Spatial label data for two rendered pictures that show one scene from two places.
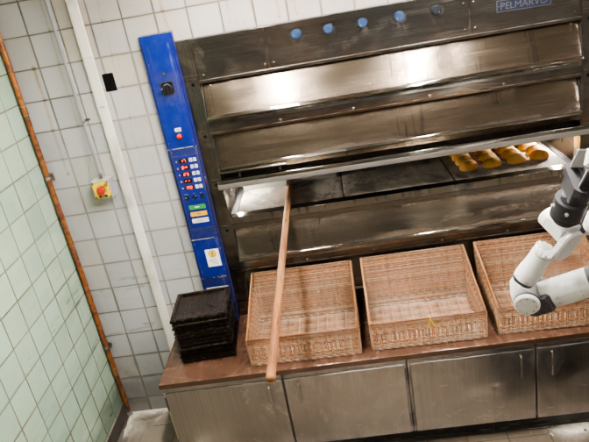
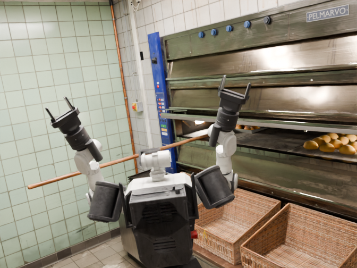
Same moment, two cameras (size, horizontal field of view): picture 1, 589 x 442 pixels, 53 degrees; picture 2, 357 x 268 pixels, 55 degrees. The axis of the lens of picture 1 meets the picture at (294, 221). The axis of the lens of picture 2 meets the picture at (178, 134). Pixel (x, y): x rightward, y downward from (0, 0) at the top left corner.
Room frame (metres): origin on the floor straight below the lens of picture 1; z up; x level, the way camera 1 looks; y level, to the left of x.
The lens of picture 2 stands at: (0.90, -2.12, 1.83)
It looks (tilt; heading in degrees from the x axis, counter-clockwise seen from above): 11 degrees down; 50
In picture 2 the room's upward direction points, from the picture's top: 7 degrees counter-clockwise
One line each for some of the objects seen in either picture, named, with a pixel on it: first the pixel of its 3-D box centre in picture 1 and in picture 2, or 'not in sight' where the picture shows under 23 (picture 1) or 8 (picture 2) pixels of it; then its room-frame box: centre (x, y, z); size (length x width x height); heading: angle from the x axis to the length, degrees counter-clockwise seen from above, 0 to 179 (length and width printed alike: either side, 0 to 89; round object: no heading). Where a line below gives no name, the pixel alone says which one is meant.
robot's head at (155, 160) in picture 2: not in sight; (157, 162); (1.68, -1.04, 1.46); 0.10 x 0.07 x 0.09; 141
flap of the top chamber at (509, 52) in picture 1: (386, 71); (241, 62); (2.87, -0.56, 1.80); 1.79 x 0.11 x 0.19; 85
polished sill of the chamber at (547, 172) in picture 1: (400, 194); (251, 149); (2.89, -0.57, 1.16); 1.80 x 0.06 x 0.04; 85
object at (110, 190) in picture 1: (103, 188); (137, 106); (2.97, 0.93, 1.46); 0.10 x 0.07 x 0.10; 85
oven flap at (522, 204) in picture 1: (403, 220); (250, 168); (2.87, -0.56, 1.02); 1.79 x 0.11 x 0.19; 85
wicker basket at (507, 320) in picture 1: (541, 279); (303, 249); (2.54, -1.15, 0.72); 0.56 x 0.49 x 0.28; 83
